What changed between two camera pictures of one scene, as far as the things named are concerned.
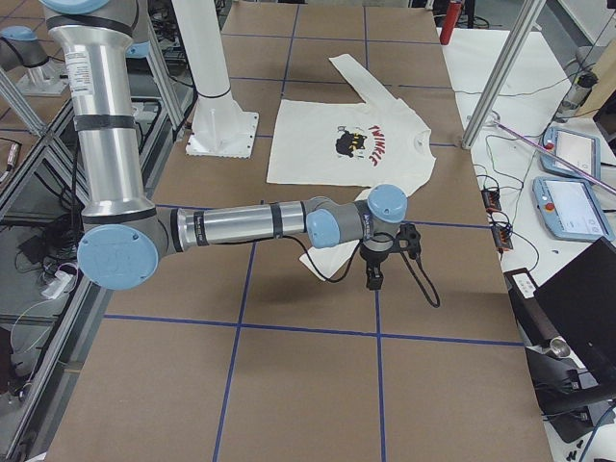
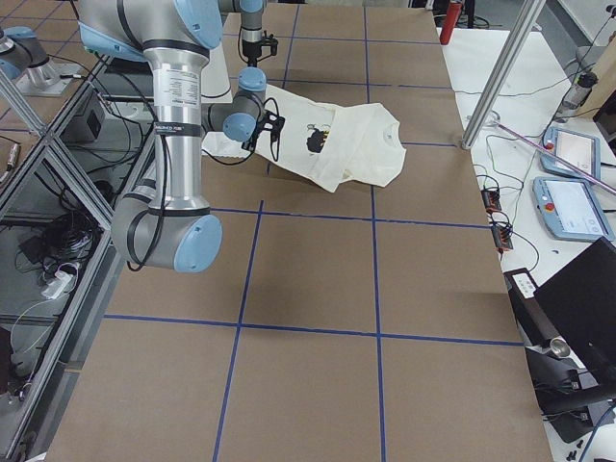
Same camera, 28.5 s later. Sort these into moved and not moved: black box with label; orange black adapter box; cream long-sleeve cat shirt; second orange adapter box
Moved: cream long-sleeve cat shirt
Not moved: second orange adapter box; black box with label; orange black adapter box
